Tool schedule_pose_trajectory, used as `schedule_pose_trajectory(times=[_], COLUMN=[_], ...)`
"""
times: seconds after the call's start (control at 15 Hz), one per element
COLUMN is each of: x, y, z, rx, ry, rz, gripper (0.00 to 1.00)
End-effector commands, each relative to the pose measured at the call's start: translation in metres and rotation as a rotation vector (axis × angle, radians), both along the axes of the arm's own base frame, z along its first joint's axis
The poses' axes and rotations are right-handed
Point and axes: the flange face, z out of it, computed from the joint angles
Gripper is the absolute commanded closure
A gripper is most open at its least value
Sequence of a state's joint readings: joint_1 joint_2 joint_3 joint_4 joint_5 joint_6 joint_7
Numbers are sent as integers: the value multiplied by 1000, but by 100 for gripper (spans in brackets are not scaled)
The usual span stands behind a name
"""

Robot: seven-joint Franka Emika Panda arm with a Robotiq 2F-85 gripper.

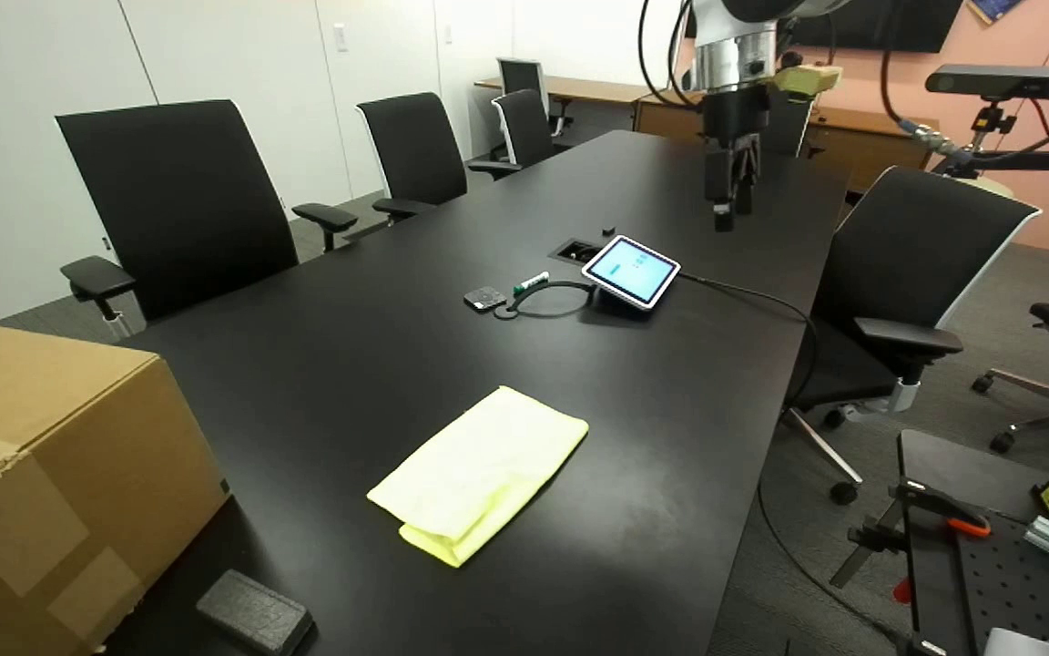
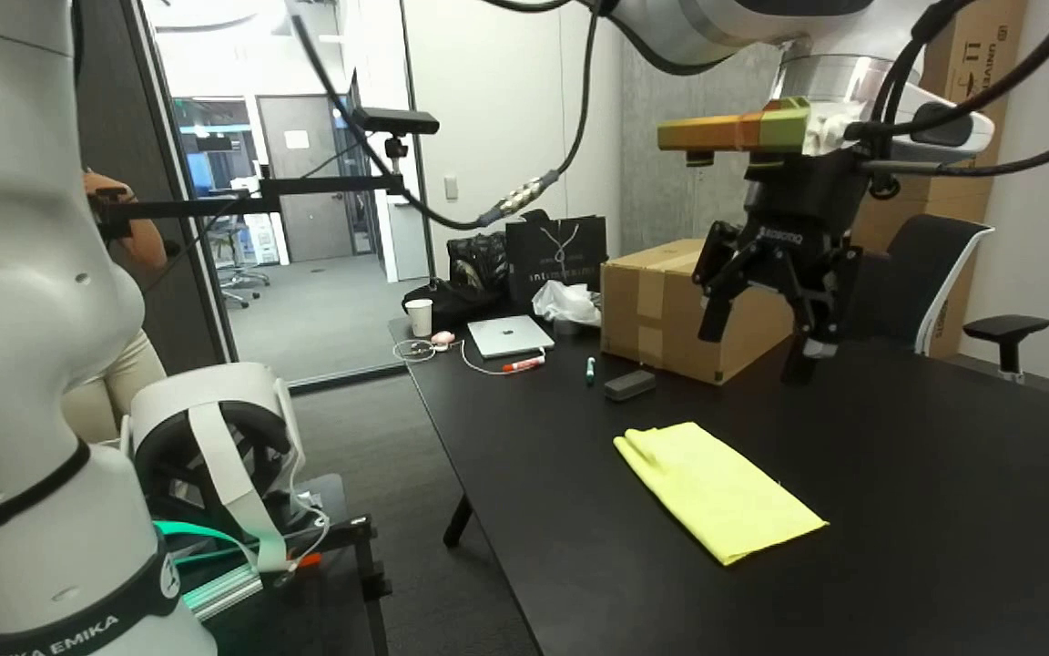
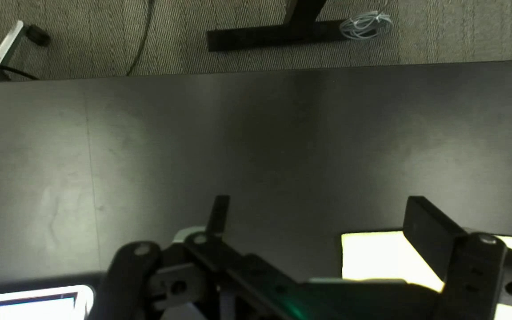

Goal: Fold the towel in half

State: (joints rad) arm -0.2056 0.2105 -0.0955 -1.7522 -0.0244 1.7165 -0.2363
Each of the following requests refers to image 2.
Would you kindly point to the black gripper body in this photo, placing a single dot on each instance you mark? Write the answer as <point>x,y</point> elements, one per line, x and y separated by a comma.
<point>802,205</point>

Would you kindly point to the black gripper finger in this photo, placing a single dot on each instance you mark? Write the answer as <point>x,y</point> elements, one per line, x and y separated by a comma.
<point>726,274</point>
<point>829,302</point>

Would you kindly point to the yellow towel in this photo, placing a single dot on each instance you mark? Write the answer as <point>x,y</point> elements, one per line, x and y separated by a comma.
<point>720,486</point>

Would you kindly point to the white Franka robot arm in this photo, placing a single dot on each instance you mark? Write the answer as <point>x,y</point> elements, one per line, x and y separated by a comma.
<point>26,302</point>

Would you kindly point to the large brown cardboard box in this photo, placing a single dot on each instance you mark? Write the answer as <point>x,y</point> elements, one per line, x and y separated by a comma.
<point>658,302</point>

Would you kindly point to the black foam block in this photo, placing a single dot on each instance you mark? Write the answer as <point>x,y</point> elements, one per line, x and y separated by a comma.
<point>631,383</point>

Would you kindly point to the white plastic bag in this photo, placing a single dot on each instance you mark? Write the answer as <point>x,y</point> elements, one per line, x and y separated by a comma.
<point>567,302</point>

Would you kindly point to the tall brown cardboard box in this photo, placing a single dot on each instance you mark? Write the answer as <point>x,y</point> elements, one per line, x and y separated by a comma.
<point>966,205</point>

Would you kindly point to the black bag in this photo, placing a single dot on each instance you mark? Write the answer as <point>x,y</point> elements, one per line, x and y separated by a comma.
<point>546,249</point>

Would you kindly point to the black office chair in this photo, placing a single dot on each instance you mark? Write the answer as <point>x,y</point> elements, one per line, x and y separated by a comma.
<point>1006,326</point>

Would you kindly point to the red pen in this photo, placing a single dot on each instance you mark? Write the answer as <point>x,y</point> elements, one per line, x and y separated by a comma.
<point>524,362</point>

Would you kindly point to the white closed laptop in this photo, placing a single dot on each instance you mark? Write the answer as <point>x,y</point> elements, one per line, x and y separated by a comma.
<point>511,331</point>

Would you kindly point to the small white pink device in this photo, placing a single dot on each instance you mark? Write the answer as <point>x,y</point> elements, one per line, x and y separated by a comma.
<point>440,340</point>

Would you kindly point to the white paper cup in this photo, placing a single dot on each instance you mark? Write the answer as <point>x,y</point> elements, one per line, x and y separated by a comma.
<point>420,314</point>

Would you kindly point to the background office chair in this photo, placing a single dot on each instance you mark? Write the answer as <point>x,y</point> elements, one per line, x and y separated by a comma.
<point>242,258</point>

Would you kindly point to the orange and black clamp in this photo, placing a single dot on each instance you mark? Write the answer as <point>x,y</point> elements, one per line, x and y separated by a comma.
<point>307,561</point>

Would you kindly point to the white VR headset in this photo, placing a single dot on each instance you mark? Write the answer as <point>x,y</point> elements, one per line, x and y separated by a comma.
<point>216,393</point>

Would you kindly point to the person behind robot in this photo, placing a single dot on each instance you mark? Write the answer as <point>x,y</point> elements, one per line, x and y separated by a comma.
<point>142,249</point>

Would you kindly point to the black chair white frame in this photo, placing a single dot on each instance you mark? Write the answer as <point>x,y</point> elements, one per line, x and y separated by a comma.
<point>925,278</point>

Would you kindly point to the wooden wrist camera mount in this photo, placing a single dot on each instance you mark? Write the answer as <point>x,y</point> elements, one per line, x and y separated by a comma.
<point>720,128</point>

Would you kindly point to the black stereo camera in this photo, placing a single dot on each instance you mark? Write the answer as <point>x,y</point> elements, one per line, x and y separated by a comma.
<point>398,122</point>

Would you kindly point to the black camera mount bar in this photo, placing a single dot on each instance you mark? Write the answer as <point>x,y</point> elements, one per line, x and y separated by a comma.
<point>307,188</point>

